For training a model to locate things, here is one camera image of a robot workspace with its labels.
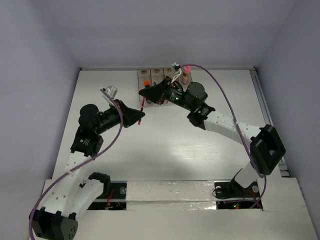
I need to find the pink-capped glue stick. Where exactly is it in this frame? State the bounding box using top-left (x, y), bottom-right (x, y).
top-left (180, 65), bottom-right (191, 85)

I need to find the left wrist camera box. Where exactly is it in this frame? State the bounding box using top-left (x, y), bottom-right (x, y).
top-left (100, 85), bottom-right (118, 101)

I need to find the orange highlighter marker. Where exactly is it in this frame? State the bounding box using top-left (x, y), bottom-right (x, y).
top-left (144, 80), bottom-right (150, 88)

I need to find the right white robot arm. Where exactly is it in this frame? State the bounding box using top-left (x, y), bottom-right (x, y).
top-left (138, 77), bottom-right (286, 200)

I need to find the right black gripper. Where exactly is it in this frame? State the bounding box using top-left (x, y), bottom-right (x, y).
top-left (138, 77), bottom-right (194, 112)

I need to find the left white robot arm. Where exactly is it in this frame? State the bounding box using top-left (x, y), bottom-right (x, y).
top-left (29, 99), bottom-right (145, 240)

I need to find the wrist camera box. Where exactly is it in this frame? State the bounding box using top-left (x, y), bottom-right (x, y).
top-left (170, 62), bottom-right (182, 84)
top-left (100, 85), bottom-right (118, 101)

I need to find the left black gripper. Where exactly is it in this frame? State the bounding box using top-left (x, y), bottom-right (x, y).
top-left (94, 98), bottom-right (144, 134)

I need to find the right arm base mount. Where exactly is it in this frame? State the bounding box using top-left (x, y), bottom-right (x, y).
top-left (212, 180), bottom-right (263, 210)

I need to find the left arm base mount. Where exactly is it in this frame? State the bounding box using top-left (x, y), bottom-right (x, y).
top-left (88, 181), bottom-right (127, 211)

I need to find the aluminium side rail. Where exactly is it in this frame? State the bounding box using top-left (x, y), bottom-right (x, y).
top-left (249, 67), bottom-right (291, 178)

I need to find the red slim pen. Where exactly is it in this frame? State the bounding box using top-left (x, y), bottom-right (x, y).
top-left (137, 97), bottom-right (146, 126)

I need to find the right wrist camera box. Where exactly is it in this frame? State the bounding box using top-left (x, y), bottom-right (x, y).
top-left (170, 62), bottom-right (182, 84)

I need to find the clear four-compartment organizer tray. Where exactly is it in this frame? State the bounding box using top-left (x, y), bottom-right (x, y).
top-left (136, 65), bottom-right (196, 108)

